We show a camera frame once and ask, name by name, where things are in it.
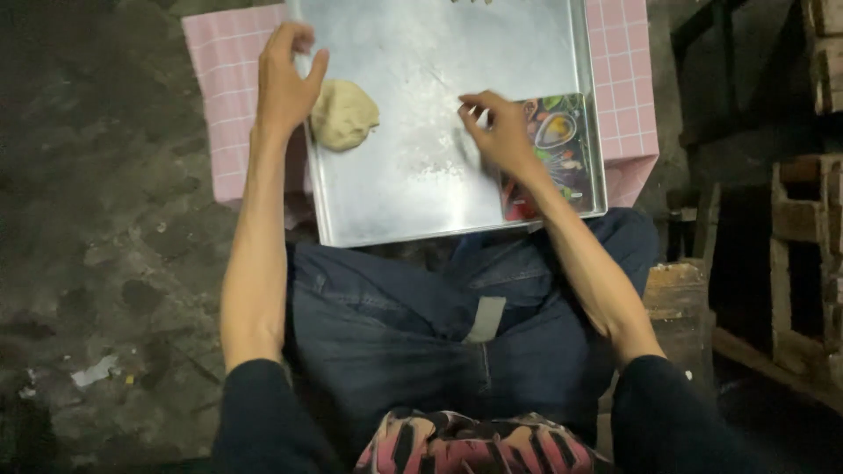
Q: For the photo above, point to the person's right hand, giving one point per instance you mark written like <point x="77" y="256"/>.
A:
<point x="507" y="138"/>

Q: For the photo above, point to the person's left hand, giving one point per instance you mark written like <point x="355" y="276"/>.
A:
<point x="282" y="92"/>

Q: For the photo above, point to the pink checkered table cloth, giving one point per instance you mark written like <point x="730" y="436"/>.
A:
<point x="224" y="72"/>

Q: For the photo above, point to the colourful printed cutting board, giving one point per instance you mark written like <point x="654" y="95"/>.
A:
<point x="568" y="148"/>

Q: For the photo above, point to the beige dough lump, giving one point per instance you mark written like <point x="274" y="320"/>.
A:
<point x="342" y="115"/>

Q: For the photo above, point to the large metal baking tray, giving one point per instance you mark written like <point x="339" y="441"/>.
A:
<point x="421" y="66"/>

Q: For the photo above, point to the grey cloth tab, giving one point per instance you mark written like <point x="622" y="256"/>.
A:
<point x="486" y="319"/>

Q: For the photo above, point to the person's blue jeans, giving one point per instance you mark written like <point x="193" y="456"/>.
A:
<point x="395" y="329"/>

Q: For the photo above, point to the worn wooden stool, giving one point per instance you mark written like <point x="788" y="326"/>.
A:
<point x="678" y="309"/>

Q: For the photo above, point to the pink black patterned shirt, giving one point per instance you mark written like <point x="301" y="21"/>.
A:
<point x="474" y="444"/>

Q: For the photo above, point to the stack of wooden crates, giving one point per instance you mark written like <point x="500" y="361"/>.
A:
<point x="807" y="263"/>

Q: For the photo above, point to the person's black sweater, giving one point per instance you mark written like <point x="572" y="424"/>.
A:
<point x="263" y="421"/>

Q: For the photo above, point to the white paper scrap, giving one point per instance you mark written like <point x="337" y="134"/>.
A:
<point x="95" y="372"/>

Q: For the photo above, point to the dark metal frame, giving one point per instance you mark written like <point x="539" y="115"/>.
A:
<point x="721" y="59"/>

